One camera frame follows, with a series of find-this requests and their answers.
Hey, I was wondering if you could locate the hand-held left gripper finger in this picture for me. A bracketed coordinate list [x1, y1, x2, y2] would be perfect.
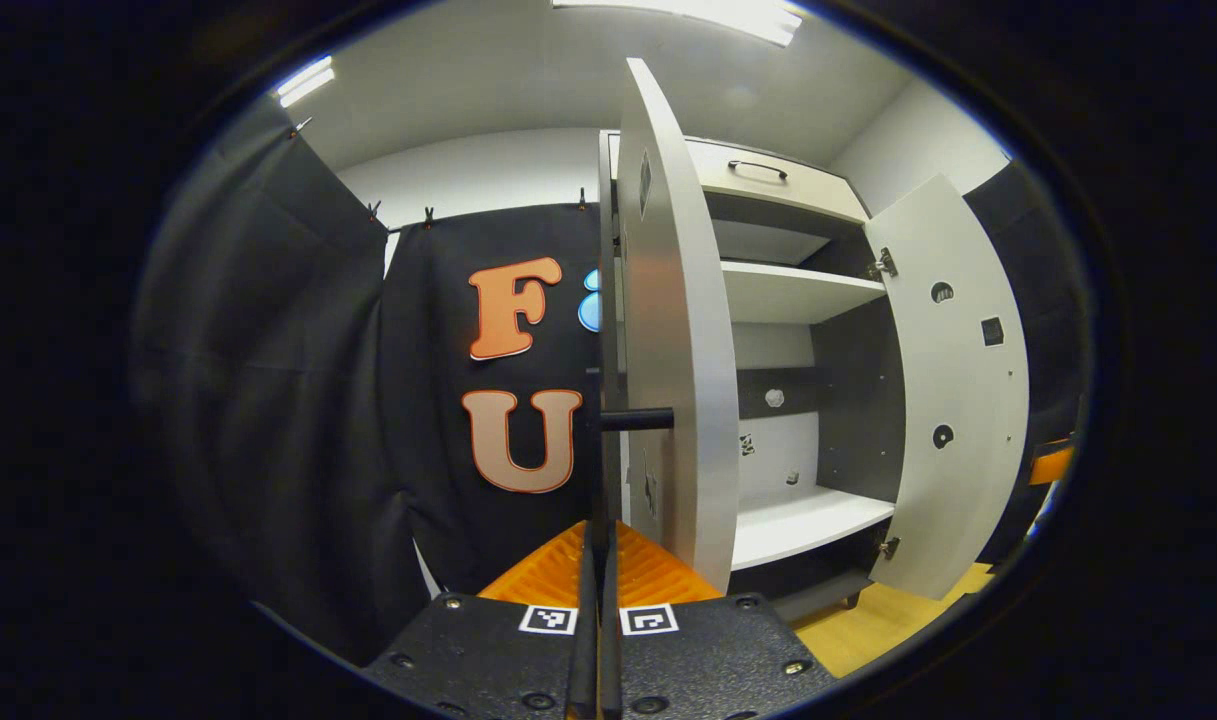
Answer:
[600, 520, 837, 720]
[363, 520, 599, 720]

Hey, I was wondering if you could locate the beige cabinet door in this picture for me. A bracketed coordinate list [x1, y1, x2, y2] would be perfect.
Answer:
[598, 57, 741, 596]
[863, 175, 1031, 601]

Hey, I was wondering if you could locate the beige double-door shoe cabinet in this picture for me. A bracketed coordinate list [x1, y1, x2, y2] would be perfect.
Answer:
[600, 130, 909, 626]

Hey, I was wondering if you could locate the black door handle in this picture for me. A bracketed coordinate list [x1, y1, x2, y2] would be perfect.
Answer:
[586, 405, 675, 601]

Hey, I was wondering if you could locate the white cabinet bottom board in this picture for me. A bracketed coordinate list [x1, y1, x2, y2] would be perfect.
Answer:
[730, 487, 896, 573]

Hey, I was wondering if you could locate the white cabinet shelf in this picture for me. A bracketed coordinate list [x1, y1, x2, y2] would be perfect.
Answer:
[718, 260, 887, 326]

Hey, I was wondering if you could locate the beige cabinet drawer front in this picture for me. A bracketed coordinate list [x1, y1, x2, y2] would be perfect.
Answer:
[688, 138, 869, 226]

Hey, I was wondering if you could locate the black backdrop cloth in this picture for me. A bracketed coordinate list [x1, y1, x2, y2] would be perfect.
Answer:
[133, 95, 1094, 666]

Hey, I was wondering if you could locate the narrow ceiling light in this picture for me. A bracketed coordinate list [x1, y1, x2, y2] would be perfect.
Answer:
[273, 55, 336, 109]

